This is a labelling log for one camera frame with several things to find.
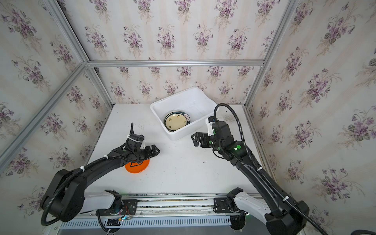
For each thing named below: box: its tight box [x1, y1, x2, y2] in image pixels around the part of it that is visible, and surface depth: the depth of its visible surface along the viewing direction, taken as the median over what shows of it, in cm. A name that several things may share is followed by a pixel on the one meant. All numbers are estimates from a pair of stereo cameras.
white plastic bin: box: [149, 86, 220, 141], surface depth 110 cm
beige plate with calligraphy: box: [165, 113, 188, 131], surface depth 106 cm
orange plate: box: [124, 159, 150, 174], surface depth 86 cm
